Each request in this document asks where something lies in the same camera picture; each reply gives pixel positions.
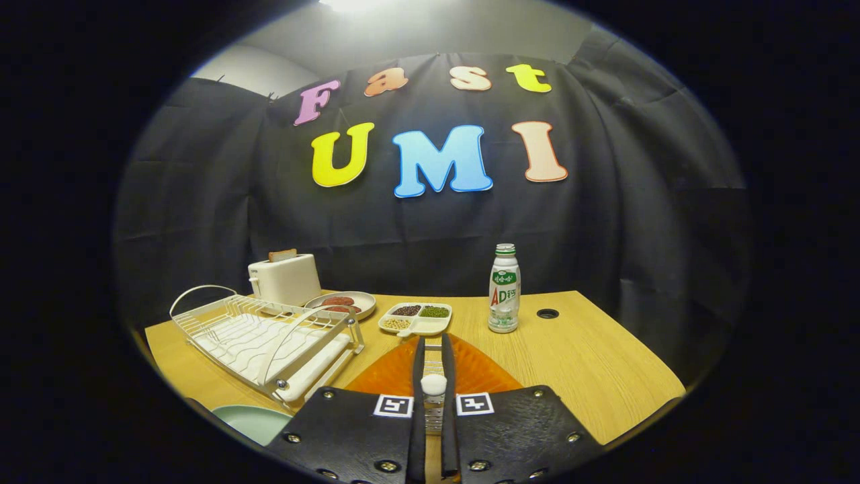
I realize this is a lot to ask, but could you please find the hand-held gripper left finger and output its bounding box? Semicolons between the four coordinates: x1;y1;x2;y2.
265;334;427;484

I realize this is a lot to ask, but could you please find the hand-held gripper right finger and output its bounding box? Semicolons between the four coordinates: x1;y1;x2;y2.
440;333;605;484

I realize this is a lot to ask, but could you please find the metal spoon with white end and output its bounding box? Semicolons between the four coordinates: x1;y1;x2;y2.
421;374;447;436

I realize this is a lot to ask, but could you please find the pale green plate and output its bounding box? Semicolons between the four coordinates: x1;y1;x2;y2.
212;405;294;447

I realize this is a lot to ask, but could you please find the white wire dish rack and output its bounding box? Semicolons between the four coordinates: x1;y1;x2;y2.
169;284;366;404

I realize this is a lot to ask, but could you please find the beige plate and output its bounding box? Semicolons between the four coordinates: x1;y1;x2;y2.
304;290;377;321

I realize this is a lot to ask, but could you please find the white divided tray with beans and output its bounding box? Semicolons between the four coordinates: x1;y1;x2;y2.
378;302;453;337

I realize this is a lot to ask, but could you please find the white drink bottle green cap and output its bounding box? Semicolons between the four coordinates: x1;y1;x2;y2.
488;243;521;334

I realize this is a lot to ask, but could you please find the white toaster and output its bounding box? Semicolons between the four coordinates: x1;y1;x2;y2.
248;253;323;309

